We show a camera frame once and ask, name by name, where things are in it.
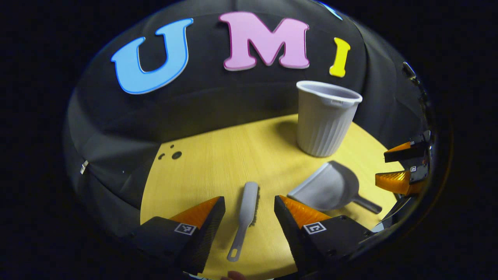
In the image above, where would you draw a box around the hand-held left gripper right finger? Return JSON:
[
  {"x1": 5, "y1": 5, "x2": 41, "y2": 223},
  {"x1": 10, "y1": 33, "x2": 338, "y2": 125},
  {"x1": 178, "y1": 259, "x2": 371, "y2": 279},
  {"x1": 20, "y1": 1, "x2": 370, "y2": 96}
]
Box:
[{"x1": 274, "y1": 195, "x2": 374, "y2": 275}]

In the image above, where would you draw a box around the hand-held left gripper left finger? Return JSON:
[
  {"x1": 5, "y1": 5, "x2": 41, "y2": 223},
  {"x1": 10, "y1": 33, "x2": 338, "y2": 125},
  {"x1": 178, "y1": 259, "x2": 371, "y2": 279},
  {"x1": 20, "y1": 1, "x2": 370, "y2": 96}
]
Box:
[{"x1": 132, "y1": 196, "x2": 226, "y2": 275}]

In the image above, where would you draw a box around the small grey broom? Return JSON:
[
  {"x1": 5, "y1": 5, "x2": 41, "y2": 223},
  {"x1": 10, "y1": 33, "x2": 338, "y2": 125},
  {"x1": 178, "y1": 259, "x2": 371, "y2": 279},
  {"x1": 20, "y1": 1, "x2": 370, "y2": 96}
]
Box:
[{"x1": 227, "y1": 181, "x2": 260, "y2": 263}]

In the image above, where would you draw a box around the grey dustpan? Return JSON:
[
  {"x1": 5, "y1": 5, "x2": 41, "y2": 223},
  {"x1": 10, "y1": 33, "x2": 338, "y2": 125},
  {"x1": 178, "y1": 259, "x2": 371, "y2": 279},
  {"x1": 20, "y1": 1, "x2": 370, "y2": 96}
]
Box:
[{"x1": 287, "y1": 161, "x2": 383, "y2": 215}]

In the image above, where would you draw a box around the grey ribbed garbage bin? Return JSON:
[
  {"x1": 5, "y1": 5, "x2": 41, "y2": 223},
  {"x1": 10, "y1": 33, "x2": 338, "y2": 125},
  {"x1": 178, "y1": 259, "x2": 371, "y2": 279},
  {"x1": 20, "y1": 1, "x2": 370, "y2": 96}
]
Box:
[{"x1": 296, "y1": 80, "x2": 363, "y2": 158}]

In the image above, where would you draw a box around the black backdrop cloth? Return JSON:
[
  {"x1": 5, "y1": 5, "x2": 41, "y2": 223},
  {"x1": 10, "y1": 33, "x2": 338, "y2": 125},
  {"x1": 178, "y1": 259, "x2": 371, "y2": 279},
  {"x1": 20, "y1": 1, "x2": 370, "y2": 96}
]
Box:
[{"x1": 64, "y1": 0, "x2": 432, "y2": 238}]

